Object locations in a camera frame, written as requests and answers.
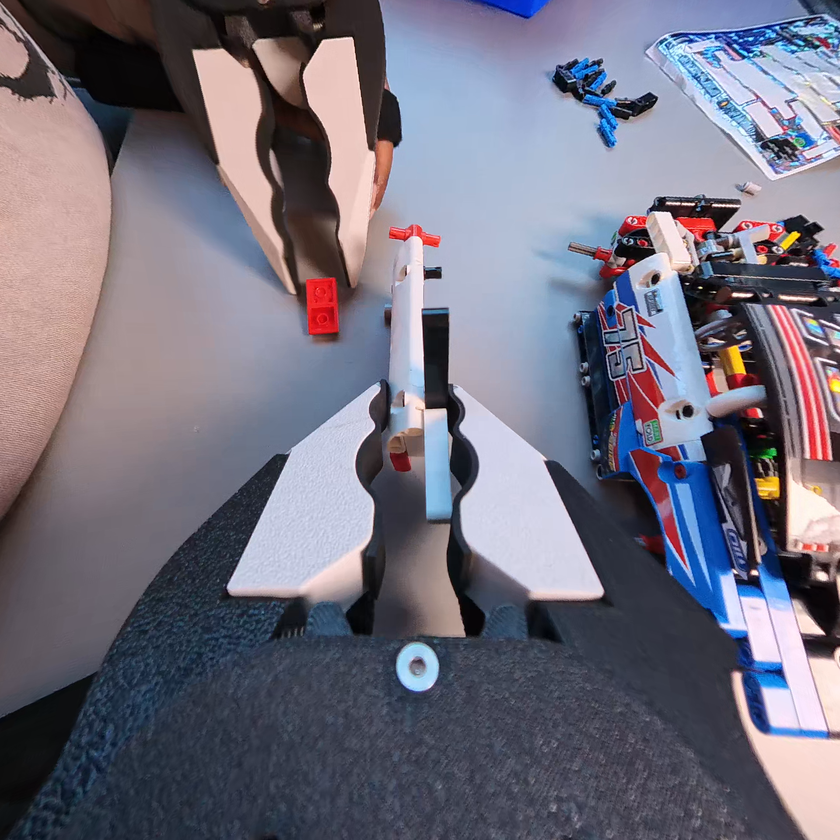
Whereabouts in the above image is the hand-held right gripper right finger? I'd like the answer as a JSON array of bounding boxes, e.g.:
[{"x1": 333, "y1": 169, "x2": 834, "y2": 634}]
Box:
[{"x1": 448, "y1": 382, "x2": 606, "y2": 611}]

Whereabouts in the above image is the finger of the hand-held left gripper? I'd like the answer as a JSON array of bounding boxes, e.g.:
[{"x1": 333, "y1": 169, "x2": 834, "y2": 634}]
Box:
[
  {"x1": 298, "y1": 36, "x2": 380, "y2": 291},
  {"x1": 192, "y1": 46, "x2": 301, "y2": 298}
]

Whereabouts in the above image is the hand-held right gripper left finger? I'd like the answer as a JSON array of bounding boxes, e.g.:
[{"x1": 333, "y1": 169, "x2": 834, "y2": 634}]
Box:
[{"x1": 226, "y1": 381, "x2": 391, "y2": 634}]

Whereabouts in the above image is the red lego slope piece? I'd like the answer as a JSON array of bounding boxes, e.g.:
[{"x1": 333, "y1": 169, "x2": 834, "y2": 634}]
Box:
[{"x1": 306, "y1": 277, "x2": 341, "y2": 336}]

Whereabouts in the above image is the white lego panel assembly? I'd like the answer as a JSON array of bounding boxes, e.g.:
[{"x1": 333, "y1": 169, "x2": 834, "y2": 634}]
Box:
[{"x1": 382, "y1": 223, "x2": 455, "y2": 524}]

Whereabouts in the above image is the lego race car model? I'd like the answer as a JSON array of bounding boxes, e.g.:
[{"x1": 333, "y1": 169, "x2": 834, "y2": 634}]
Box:
[{"x1": 567, "y1": 193, "x2": 840, "y2": 736}]

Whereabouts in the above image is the person's left hand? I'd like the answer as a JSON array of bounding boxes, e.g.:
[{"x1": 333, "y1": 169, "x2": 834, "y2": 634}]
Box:
[{"x1": 369, "y1": 141, "x2": 396, "y2": 212}]

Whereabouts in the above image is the blue parts sorting bin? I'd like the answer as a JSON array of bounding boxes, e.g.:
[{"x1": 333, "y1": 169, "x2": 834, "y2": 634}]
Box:
[{"x1": 472, "y1": 0, "x2": 552, "y2": 18}]

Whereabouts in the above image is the pile of blue black pins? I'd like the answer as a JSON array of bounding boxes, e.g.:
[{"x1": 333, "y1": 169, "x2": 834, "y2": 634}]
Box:
[{"x1": 553, "y1": 58, "x2": 659, "y2": 148}]

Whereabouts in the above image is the holographic sticker sheet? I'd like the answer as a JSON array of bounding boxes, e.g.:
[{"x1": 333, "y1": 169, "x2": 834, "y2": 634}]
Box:
[{"x1": 646, "y1": 13, "x2": 840, "y2": 181}]

